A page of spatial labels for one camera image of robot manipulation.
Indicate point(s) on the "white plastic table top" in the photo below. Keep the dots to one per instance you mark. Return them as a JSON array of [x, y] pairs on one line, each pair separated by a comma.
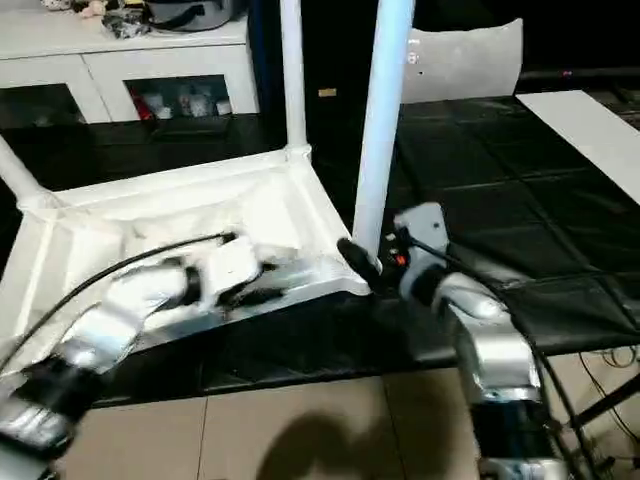
[[130, 220]]

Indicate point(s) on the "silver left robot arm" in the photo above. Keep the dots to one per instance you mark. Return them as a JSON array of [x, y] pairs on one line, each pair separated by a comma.
[[110, 330]]

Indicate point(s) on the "grey pillow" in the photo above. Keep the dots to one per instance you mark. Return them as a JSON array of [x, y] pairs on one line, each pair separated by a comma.
[[470, 60]]

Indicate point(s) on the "white flat board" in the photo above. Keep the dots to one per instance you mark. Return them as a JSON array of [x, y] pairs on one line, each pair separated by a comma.
[[590, 125]]

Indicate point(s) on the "black floor stand leg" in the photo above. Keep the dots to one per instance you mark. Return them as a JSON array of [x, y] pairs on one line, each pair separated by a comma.
[[608, 408]]

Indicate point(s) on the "white sideboard cabinet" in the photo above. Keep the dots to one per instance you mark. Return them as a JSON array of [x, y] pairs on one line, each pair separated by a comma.
[[80, 60]]

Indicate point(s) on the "colourful clutter bundle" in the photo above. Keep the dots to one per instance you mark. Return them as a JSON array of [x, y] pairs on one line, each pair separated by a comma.
[[110, 18]]

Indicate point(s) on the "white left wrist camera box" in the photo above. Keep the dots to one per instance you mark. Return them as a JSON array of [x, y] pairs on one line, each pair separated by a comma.
[[232, 265]]

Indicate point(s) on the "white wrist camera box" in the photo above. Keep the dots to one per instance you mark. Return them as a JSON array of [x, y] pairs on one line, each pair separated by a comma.
[[232, 265], [420, 225]]

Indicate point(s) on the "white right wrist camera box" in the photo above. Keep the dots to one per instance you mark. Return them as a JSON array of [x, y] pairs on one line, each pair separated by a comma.
[[420, 225]]

